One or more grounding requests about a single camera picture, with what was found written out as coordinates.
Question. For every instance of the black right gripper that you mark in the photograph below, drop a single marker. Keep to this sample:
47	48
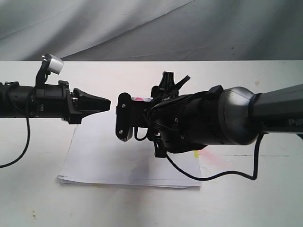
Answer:
160	120

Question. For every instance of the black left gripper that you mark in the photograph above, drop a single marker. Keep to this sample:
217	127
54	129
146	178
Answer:
57	101

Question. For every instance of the silver spray paint can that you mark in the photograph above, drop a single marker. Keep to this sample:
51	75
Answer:
141	99

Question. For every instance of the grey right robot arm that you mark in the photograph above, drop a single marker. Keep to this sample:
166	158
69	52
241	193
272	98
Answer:
235	116

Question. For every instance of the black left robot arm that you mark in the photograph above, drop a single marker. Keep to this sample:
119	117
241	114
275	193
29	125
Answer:
15	100

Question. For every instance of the white paper stack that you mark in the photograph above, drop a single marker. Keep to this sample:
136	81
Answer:
97	156

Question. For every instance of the grey backdrop cloth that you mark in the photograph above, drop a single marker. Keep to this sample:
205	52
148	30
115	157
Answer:
151	30

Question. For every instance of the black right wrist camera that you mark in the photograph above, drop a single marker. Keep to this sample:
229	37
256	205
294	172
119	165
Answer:
124	110

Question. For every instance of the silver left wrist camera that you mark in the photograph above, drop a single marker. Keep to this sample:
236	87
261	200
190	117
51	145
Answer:
50	64

